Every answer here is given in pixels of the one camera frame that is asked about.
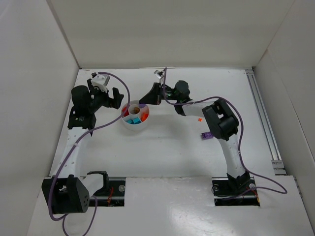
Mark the orange figure-eight lego piece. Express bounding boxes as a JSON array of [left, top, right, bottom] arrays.
[[141, 113, 149, 122]]

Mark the long teal lego brick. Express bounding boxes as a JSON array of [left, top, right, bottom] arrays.
[[126, 119, 134, 124]]

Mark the purple 2x4 lego plate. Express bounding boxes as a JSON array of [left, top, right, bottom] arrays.
[[201, 132, 214, 140]]

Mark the brown 2x4 lego plate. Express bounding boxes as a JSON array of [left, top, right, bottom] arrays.
[[132, 107, 140, 114]]

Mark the teal 2x2 lego brick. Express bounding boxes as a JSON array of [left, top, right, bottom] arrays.
[[133, 118, 141, 124]]

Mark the red 2x4 lego brick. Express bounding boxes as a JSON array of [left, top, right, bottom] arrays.
[[122, 106, 129, 117]]

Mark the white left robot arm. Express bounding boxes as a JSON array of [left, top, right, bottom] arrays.
[[42, 85, 124, 215]]

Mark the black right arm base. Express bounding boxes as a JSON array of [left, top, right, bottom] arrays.
[[211, 177, 260, 207]]

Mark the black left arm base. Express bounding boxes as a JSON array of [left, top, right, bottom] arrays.
[[88, 171, 126, 207]]

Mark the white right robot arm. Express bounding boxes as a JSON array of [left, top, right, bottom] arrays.
[[139, 80, 250, 191]]

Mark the white divided round container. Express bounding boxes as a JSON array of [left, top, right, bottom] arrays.
[[121, 100, 150, 131]]

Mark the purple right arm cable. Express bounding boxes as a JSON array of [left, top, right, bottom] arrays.
[[162, 67, 288, 195]]

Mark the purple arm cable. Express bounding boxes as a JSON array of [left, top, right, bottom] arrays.
[[162, 67, 288, 195], [48, 71, 131, 236]]

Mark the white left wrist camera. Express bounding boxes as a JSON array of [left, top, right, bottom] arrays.
[[91, 73, 110, 92]]

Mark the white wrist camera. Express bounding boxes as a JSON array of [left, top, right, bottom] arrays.
[[91, 73, 110, 92], [154, 70, 164, 81]]

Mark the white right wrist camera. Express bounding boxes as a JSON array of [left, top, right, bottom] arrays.
[[154, 70, 164, 81]]

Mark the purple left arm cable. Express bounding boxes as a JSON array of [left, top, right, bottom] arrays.
[[48, 71, 131, 236]]

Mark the aluminium rail right side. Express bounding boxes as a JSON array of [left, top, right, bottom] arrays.
[[245, 69, 287, 176]]

